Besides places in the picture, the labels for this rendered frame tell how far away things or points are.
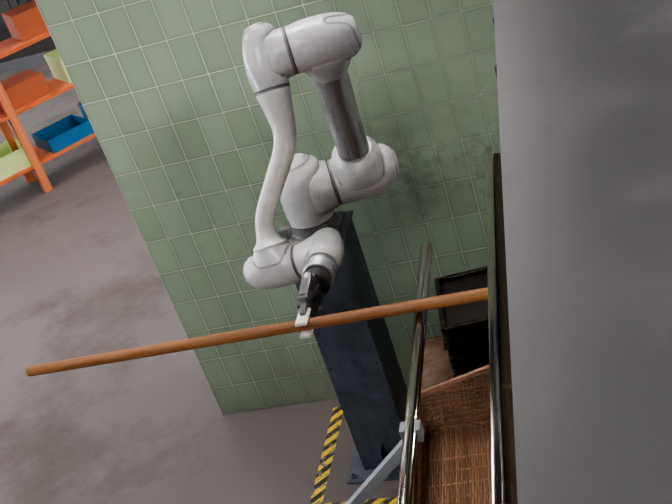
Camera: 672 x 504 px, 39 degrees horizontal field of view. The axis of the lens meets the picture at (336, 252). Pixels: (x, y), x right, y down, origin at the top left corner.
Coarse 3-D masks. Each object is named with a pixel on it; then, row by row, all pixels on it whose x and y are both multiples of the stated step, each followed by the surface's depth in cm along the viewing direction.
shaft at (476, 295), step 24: (480, 288) 224; (360, 312) 231; (384, 312) 229; (408, 312) 228; (216, 336) 241; (240, 336) 239; (264, 336) 238; (72, 360) 253; (96, 360) 250; (120, 360) 249
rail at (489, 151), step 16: (496, 240) 198; (496, 256) 192; (496, 272) 187; (496, 288) 182; (496, 304) 178; (496, 320) 174; (496, 336) 170; (496, 352) 166; (496, 368) 162; (496, 384) 158; (496, 400) 155; (496, 416) 152; (496, 432) 149; (496, 448) 146; (496, 464) 143; (496, 480) 140; (496, 496) 137
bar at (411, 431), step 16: (416, 320) 226; (416, 336) 221; (416, 352) 215; (416, 368) 211; (416, 384) 206; (416, 400) 202; (416, 416) 198; (400, 432) 195; (416, 432) 194; (400, 448) 198; (416, 448) 191; (384, 464) 201; (400, 464) 187; (368, 480) 205; (400, 480) 183; (352, 496) 209; (368, 496) 206; (400, 496) 179
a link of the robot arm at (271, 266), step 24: (264, 96) 256; (288, 96) 258; (288, 120) 258; (288, 144) 259; (288, 168) 262; (264, 192) 263; (264, 216) 264; (264, 240) 264; (264, 264) 263; (288, 264) 262; (264, 288) 268
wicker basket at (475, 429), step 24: (432, 408) 275; (456, 408) 274; (480, 408) 273; (432, 432) 280; (456, 432) 276; (480, 432) 274; (432, 456) 271; (456, 456) 268; (480, 456) 266; (432, 480) 263; (456, 480) 260; (480, 480) 258
